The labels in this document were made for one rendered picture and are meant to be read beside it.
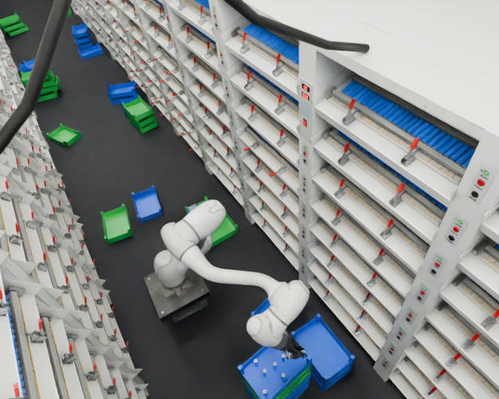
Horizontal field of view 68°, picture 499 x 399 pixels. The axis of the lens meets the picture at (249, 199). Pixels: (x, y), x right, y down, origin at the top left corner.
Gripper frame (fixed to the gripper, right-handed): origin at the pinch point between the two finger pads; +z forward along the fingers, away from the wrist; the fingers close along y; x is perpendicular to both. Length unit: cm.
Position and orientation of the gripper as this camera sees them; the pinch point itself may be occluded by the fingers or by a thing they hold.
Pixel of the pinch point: (299, 351)
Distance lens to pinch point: 183.6
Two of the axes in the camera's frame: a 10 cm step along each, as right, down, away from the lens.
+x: 8.5, -4.4, -2.9
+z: 5.1, 5.2, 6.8
